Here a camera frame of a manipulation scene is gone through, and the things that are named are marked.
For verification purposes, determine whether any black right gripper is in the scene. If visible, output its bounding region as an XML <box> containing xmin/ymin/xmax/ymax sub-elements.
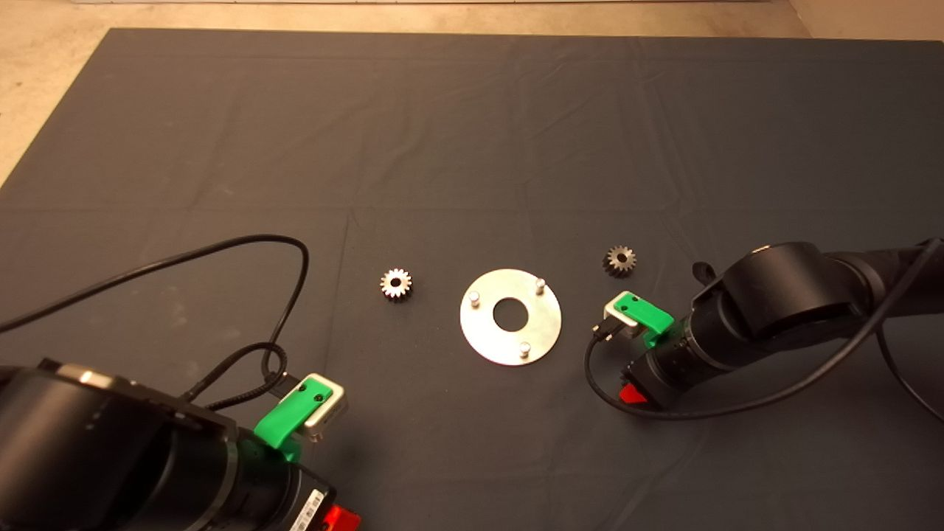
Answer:
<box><xmin>618</xmin><ymin>347</ymin><xmax>694</xmax><ymax>412</ymax></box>

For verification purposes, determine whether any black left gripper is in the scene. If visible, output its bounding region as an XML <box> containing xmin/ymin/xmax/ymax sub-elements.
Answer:
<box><xmin>284</xmin><ymin>472</ymin><xmax>362</xmax><ymax>531</ymax></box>

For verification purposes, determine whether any small steel planetary gear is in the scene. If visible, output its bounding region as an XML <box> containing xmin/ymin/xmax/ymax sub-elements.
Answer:
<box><xmin>603</xmin><ymin>246</ymin><xmax>639</xmax><ymax>279</ymax></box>
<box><xmin>380</xmin><ymin>268</ymin><xmax>414</xmax><ymax>302</ymax></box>

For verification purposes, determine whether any round metal carrier plate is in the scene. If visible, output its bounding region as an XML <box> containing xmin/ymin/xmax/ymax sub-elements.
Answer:
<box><xmin>459</xmin><ymin>268</ymin><xmax>563</xmax><ymax>367</ymax></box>

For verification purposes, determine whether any dark grey table cloth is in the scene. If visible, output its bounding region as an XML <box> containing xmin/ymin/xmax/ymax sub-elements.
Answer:
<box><xmin>0</xmin><ymin>28</ymin><xmax>944</xmax><ymax>531</ymax></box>

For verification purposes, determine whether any black right camera cable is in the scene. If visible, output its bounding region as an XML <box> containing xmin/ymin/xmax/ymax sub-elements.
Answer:
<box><xmin>584</xmin><ymin>237</ymin><xmax>944</xmax><ymax>423</ymax></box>

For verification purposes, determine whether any black camera cable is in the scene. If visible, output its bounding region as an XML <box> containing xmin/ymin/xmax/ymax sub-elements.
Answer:
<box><xmin>584</xmin><ymin>237</ymin><xmax>944</xmax><ymax>423</ymax></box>
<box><xmin>0</xmin><ymin>235</ymin><xmax>310</xmax><ymax>399</ymax></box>

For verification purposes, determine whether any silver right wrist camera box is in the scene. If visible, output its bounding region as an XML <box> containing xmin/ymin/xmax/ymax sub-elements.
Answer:
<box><xmin>603</xmin><ymin>301</ymin><xmax>644</xmax><ymax>340</ymax></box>

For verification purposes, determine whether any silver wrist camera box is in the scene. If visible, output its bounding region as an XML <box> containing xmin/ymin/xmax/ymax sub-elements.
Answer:
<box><xmin>603</xmin><ymin>301</ymin><xmax>644</xmax><ymax>340</ymax></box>
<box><xmin>302</xmin><ymin>372</ymin><xmax>348</xmax><ymax>442</ymax></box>

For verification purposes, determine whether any green right camera mount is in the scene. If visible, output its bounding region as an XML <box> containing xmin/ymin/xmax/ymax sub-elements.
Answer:
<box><xmin>614</xmin><ymin>291</ymin><xmax>675</xmax><ymax>349</ymax></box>

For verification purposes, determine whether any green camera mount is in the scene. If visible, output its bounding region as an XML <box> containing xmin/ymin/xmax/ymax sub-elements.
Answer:
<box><xmin>254</xmin><ymin>378</ymin><xmax>334</xmax><ymax>462</ymax></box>
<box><xmin>614</xmin><ymin>291</ymin><xmax>675</xmax><ymax>349</ymax></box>

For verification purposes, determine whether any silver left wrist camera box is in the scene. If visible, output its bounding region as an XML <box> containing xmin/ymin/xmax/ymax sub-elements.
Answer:
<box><xmin>302</xmin><ymin>372</ymin><xmax>348</xmax><ymax>442</ymax></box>

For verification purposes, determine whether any green left camera mount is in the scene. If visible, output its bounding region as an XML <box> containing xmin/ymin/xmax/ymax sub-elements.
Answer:
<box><xmin>254</xmin><ymin>378</ymin><xmax>334</xmax><ymax>462</ymax></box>

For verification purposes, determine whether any black left camera cable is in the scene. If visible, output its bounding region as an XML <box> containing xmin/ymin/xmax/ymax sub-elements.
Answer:
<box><xmin>0</xmin><ymin>235</ymin><xmax>310</xmax><ymax>399</ymax></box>

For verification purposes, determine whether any thin black braided cable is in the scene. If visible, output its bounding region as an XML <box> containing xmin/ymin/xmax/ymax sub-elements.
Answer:
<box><xmin>181</xmin><ymin>341</ymin><xmax>287</xmax><ymax>412</ymax></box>

